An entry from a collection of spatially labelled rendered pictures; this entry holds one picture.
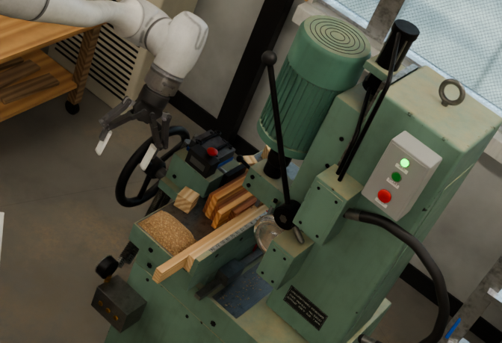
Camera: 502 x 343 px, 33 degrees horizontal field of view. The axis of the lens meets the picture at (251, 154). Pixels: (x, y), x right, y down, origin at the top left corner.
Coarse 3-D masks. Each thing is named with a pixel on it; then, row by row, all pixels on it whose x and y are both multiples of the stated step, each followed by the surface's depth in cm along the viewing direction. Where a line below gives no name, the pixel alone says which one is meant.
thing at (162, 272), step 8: (248, 208) 225; (240, 216) 221; (224, 224) 217; (232, 224) 218; (216, 232) 214; (200, 240) 210; (208, 240) 211; (192, 248) 207; (176, 256) 203; (184, 256) 204; (168, 264) 200; (176, 264) 201; (184, 264) 206; (160, 272) 198; (168, 272) 201; (160, 280) 200
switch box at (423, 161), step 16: (400, 144) 172; (416, 144) 174; (384, 160) 175; (400, 160) 172; (416, 160) 170; (432, 160) 171; (384, 176) 176; (416, 176) 172; (368, 192) 180; (400, 192) 175; (416, 192) 174; (384, 208) 179; (400, 208) 176
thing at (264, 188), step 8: (264, 160) 221; (256, 168) 217; (248, 176) 218; (256, 176) 217; (264, 176) 216; (248, 184) 219; (256, 184) 218; (264, 184) 216; (272, 184) 215; (280, 184) 216; (288, 184) 217; (256, 192) 219; (264, 192) 217; (272, 192) 215; (280, 192) 214; (264, 200) 218; (280, 200) 215
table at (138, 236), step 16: (256, 160) 248; (288, 176) 247; (176, 192) 231; (160, 208) 219; (176, 208) 221; (192, 224) 219; (208, 224) 221; (144, 240) 212; (160, 256) 210; (224, 256) 215; (176, 272) 209; (208, 272) 213
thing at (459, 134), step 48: (432, 96) 182; (384, 144) 181; (432, 144) 174; (480, 144) 180; (432, 192) 178; (336, 240) 198; (384, 240) 190; (288, 288) 213; (336, 288) 203; (384, 288) 207; (336, 336) 209
